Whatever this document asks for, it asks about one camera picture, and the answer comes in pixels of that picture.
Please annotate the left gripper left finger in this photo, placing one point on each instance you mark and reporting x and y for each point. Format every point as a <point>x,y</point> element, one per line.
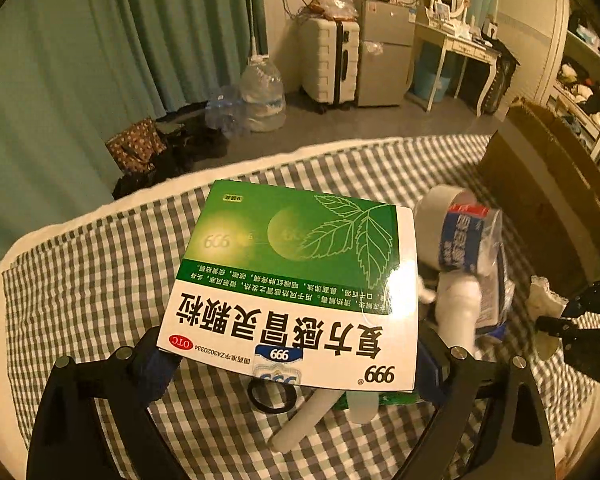
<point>68,441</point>

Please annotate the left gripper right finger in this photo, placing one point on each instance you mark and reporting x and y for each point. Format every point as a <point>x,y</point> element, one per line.
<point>512,438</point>

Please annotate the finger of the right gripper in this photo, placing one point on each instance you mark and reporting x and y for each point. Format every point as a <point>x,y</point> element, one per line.
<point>563,328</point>

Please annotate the green white medicine box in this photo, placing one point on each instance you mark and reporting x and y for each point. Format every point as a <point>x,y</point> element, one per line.
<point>299,287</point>

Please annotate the brown cardboard box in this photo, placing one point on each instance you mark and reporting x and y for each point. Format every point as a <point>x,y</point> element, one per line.
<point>548,186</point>

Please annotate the blue white wrapped pack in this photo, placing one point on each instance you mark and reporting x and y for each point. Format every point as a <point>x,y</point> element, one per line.
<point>471,241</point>

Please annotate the green plastic packet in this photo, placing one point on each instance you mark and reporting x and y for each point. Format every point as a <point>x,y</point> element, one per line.
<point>384,399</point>

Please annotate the white plastic tube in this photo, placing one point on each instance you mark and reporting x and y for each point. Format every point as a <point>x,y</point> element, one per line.
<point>304,421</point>

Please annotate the white wardrobe shelving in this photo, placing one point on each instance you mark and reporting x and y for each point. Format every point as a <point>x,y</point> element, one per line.
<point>556,68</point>

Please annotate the black hanging bag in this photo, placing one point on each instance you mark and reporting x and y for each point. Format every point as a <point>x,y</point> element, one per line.
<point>505,69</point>

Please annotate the white dressing table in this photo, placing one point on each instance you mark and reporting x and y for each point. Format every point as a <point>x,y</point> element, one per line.
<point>449,44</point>

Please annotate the brown patterned bag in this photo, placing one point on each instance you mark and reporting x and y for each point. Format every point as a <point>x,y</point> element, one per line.
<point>134,148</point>

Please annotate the blue waste bin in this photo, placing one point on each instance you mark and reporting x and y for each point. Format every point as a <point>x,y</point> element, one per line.
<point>426,69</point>

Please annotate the grey mini fridge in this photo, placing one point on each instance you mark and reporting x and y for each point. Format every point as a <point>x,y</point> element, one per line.
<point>387,38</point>

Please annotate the white suitcase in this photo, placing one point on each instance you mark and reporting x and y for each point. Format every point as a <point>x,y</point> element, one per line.
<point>329,62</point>

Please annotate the large clear water jug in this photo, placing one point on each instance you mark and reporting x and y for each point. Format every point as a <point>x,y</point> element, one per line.
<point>262,90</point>

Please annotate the large green curtain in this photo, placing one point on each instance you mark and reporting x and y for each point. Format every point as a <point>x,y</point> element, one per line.
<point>73,73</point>

